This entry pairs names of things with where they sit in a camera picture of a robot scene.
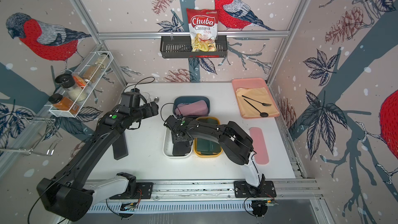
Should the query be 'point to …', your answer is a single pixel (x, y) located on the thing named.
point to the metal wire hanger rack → (52, 149)
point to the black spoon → (263, 114)
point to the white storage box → (168, 146)
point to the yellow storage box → (218, 121)
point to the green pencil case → (206, 146)
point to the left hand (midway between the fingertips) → (153, 104)
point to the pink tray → (240, 83)
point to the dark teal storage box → (184, 99)
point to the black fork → (266, 104)
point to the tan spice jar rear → (92, 73)
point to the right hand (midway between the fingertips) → (179, 138)
